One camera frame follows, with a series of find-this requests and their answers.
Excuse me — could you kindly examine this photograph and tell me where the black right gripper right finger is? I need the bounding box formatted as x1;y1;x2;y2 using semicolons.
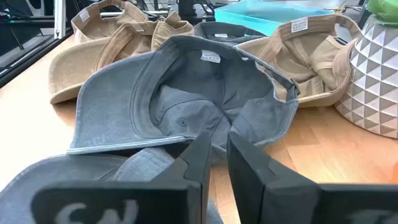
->
226;132;398;224

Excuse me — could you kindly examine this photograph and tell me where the aluminium frame post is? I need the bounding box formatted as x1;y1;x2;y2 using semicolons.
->
54;0;67;40

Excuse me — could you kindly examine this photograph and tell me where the white geometric plant pot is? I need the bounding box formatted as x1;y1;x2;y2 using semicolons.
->
334;14;398;139

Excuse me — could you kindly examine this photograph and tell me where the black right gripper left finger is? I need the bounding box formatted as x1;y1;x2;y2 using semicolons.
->
30;132;213;224

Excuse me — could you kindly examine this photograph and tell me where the black table edge rail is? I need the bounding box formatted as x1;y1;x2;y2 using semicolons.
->
0;27;74;88

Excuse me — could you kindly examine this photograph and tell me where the green potted plant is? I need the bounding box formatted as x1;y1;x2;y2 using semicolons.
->
366;0;398;27

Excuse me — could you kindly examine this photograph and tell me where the dark grey baseball cap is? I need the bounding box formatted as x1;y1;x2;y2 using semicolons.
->
194;21;267;46

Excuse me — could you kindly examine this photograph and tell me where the teal plastic bin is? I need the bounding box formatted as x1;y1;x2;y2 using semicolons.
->
214;0;335;37

